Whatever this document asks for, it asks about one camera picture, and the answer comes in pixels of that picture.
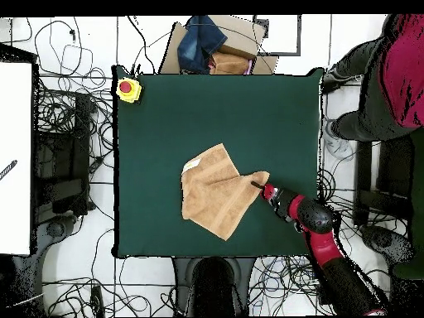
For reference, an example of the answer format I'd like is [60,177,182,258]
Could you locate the tan terry towel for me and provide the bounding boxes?
[181,142,272,242]

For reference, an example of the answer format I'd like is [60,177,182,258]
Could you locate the tangled black floor cables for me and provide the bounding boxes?
[9,16,176,318]
[248,165,398,317]

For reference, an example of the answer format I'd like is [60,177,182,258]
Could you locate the orange folded cloth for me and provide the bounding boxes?
[209,51,254,76]

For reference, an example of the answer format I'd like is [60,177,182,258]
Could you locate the person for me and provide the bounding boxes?
[320,13,424,161]

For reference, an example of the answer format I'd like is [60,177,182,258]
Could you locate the brown cardboard box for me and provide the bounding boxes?
[157,14,280,76]

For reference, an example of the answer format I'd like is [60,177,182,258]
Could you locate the dark green table cloth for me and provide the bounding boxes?
[111,65,326,261]

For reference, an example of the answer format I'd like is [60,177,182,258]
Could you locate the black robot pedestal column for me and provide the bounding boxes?
[171,256,256,317]

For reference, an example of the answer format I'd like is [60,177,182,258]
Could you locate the black floor base foot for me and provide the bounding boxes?
[359,224,417,267]
[36,214,79,256]

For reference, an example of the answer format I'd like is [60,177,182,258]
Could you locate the black floor stand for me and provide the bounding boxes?
[32,92,92,216]
[353,138,415,228]

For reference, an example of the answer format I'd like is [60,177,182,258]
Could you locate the blue denim jeans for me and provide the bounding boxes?
[176,14,229,75]

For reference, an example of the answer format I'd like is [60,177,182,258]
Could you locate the striped black rod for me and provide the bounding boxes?
[0,159,18,182]

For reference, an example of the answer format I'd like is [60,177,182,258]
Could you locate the yellow emergency stop button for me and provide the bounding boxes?
[115,77,142,104]

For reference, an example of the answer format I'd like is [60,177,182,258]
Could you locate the thin black rectangular frame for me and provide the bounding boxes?
[252,14,302,56]

